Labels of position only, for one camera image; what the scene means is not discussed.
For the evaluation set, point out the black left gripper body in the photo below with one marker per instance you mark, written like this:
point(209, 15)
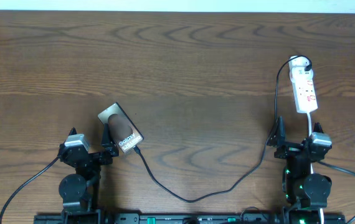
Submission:
point(102, 160)

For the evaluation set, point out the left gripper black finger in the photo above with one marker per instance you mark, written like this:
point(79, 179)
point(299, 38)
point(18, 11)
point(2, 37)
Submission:
point(107, 142)
point(72, 132)

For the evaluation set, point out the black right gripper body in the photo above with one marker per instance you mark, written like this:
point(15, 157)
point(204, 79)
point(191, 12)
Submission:
point(288, 150)

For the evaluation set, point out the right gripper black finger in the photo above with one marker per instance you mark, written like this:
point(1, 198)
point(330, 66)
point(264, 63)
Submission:
point(317, 128)
point(277, 134)

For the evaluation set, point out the white power strip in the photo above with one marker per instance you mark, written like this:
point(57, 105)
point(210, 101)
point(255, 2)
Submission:
point(303, 90)

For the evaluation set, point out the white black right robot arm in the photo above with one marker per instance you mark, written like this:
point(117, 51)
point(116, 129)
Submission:
point(307, 192)

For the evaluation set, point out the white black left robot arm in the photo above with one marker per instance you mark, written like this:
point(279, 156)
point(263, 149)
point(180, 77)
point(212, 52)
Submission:
point(79, 191)

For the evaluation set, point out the white USB charger plug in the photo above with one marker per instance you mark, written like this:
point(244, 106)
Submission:
point(300, 61)

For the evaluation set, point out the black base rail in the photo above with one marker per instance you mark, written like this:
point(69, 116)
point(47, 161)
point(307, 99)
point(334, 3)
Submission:
point(134, 218)

